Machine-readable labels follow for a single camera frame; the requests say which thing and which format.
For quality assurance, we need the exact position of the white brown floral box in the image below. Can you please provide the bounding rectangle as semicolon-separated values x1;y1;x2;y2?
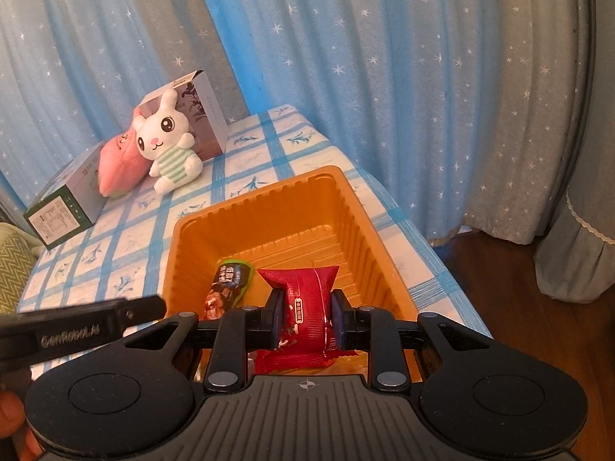
139;70;229;159

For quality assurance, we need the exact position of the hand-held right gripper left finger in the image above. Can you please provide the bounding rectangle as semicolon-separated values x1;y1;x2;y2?
122;288;286;393

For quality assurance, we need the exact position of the person's left hand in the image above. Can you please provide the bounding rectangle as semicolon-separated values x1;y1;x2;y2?
0;389;45;461

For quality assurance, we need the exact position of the red white-label snack packet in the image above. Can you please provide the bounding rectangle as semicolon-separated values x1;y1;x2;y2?
254;265;360;376

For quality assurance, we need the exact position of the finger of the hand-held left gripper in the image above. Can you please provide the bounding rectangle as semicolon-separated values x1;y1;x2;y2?
115;294;168;330

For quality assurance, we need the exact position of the blue starry curtain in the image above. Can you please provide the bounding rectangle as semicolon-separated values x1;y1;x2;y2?
0;0;597;247

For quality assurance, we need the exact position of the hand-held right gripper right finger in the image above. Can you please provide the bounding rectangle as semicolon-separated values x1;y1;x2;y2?
329;289;487;390

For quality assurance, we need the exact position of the light green sofa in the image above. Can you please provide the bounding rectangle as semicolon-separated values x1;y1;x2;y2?
0;222;45;256

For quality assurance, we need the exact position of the pink peach plush toy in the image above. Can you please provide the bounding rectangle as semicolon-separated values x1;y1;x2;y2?
98;122;153;197

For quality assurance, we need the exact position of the green zigzag cushion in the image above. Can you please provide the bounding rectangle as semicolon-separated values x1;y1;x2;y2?
0;235;39;318

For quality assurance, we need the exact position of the orange plastic tray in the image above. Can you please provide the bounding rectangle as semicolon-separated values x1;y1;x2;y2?
163;166;419;381

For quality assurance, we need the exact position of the white bunny plush toy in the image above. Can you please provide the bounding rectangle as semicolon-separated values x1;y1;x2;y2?
132;87;203;194

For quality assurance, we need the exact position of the grey lace-trimmed cloth cover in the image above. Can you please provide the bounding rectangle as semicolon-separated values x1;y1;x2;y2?
533;173;615;304

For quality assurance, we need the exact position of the blue checked tablecloth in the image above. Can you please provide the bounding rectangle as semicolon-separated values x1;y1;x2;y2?
18;104;493;385

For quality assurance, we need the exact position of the dark-topped nut packet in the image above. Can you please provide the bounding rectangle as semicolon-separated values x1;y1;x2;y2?
201;259;256;322

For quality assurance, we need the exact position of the green cardboard box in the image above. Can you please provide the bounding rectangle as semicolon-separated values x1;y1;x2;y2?
24;143;114;250

